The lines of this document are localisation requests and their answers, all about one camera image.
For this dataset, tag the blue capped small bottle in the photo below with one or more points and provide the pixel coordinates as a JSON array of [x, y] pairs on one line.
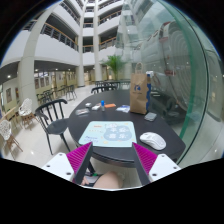
[[102, 105]]

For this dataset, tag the white small box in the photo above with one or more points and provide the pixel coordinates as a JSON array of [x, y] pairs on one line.
[[96, 107]]

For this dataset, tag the light blue mouse pad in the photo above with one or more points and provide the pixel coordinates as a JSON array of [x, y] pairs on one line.
[[117, 134]]

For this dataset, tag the person's knee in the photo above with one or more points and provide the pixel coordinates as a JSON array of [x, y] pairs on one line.
[[109, 180]]

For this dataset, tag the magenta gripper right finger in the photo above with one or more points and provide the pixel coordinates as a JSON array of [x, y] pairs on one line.
[[144, 159]]

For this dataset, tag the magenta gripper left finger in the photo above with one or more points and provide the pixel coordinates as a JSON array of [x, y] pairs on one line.
[[79, 160]]

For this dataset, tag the blue white packet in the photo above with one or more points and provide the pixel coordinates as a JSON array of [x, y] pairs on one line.
[[123, 108]]

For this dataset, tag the white lattice chair far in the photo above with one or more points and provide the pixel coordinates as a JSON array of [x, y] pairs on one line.
[[25, 112]]

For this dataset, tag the orange card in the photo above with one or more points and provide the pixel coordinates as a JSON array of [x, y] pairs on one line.
[[110, 105]]

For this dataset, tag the green potted palm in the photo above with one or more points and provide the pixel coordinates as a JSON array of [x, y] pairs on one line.
[[115, 63]]

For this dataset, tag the brown paper bag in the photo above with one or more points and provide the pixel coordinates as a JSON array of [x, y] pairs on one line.
[[138, 90]]

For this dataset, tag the small white object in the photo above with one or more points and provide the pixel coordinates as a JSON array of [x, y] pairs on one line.
[[88, 104]]

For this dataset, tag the white lattice chair near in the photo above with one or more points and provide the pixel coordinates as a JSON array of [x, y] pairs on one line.
[[6, 133]]

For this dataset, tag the black wooden chair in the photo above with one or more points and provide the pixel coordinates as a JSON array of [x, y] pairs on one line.
[[52, 119]]

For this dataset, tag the dark flat card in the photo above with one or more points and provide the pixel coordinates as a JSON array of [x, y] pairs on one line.
[[82, 111]]

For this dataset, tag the white lattice chair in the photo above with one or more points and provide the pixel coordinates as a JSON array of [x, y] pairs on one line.
[[25, 112], [6, 133]]

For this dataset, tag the grey phone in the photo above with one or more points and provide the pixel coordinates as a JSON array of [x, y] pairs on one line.
[[150, 116]]

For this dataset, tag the white computer mouse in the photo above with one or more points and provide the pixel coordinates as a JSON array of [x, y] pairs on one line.
[[154, 140]]

